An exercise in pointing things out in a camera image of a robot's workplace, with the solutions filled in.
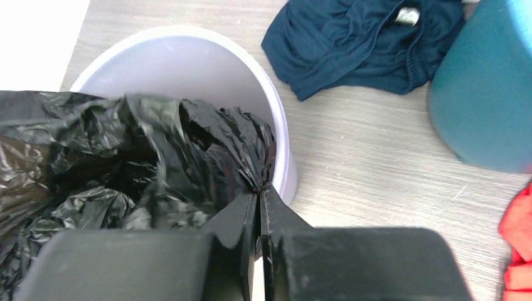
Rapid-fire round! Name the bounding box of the teal plastic bucket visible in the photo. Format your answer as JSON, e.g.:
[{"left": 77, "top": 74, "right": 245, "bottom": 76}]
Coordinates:
[{"left": 428, "top": 1, "right": 531, "bottom": 174}]

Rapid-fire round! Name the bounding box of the grey translucent trash bin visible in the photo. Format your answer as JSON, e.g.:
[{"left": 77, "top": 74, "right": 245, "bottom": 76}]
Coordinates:
[{"left": 71, "top": 25, "right": 298, "bottom": 204}]

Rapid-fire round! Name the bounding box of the red cloth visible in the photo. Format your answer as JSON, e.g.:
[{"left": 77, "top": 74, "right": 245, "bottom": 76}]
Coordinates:
[{"left": 499, "top": 186, "right": 531, "bottom": 301}]

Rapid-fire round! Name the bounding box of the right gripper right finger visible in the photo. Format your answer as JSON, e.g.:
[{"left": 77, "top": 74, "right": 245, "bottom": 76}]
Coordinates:
[{"left": 258, "top": 182, "right": 471, "bottom": 300}]

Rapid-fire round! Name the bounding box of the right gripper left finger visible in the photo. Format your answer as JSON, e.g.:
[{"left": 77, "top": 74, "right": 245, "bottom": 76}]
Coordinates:
[{"left": 15, "top": 193, "right": 257, "bottom": 300}]

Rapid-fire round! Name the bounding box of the dark navy cloth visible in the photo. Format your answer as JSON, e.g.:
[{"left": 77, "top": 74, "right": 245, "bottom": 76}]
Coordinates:
[{"left": 262, "top": 1, "right": 466, "bottom": 101}]

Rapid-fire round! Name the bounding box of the black trash bag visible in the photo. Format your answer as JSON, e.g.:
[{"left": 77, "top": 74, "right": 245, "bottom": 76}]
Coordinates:
[{"left": 1, "top": 91, "right": 277, "bottom": 300}]

